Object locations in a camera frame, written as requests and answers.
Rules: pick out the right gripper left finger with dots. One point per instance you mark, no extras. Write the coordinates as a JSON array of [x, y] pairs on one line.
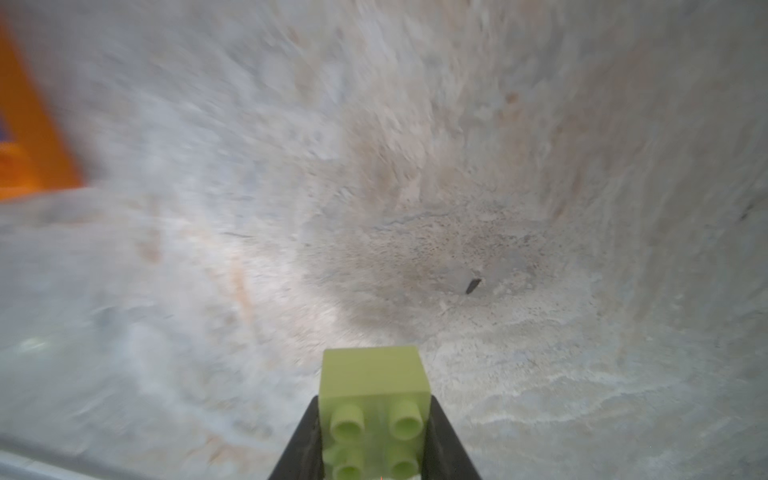
[[302, 457]]

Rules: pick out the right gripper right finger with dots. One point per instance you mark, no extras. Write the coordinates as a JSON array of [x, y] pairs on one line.
[[445, 457]]

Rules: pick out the lime green lego brick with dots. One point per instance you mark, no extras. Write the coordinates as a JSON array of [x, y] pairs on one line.
[[374, 405]]

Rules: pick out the orange lego brick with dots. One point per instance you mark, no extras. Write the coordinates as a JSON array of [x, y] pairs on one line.
[[34, 156]]

